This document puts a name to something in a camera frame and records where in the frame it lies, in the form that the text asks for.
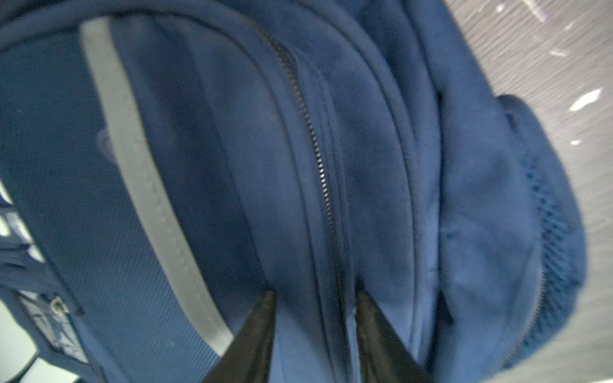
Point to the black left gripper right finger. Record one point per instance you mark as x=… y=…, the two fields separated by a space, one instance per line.
x=382 y=355

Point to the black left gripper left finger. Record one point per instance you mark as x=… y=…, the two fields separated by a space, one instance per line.
x=248 y=358

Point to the navy blue backpack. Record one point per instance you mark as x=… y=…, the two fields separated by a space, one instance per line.
x=164 y=163

